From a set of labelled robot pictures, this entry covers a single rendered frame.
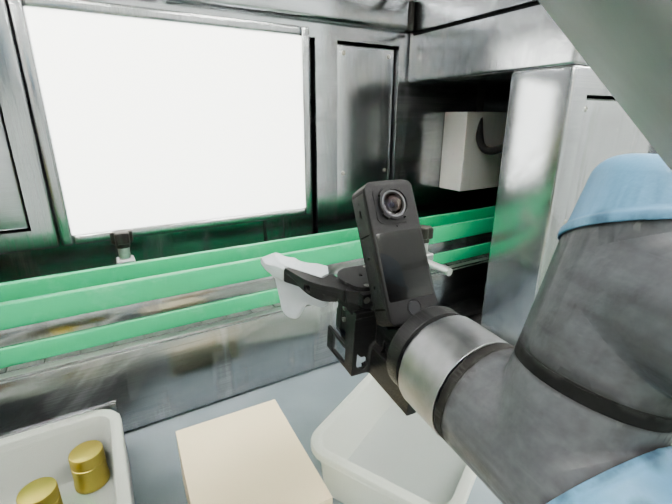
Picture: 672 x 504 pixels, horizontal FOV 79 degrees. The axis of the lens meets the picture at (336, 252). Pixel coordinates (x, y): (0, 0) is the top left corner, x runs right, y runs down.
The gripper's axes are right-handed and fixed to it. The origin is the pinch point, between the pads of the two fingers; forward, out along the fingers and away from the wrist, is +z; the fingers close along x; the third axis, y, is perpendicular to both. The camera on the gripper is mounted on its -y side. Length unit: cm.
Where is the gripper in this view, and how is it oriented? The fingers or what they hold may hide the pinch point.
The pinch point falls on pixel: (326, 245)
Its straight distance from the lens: 46.0
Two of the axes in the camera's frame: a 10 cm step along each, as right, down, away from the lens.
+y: -0.5, 9.4, 3.4
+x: 9.0, -1.1, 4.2
